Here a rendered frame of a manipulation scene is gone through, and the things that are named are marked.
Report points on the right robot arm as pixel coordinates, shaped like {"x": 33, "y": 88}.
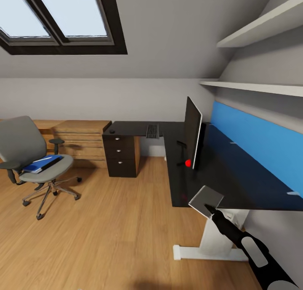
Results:
{"x": 268, "y": 272}

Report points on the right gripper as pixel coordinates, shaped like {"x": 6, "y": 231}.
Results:
{"x": 223, "y": 224}

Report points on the notebook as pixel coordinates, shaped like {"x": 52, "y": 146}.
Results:
{"x": 208, "y": 196}

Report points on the folder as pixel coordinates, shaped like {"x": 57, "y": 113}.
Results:
{"x": 41, "y": 164}

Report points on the swivel chair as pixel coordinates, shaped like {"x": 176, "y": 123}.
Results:
{"x": 21, "y": 143}

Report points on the keyboard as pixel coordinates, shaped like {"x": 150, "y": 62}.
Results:
{"x": 152, "y": 132}

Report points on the monitor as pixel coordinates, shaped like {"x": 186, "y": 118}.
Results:
{"x": 194, "y": 132}

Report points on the desk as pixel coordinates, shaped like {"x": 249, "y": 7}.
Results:
{"x": 244, "y": 183}

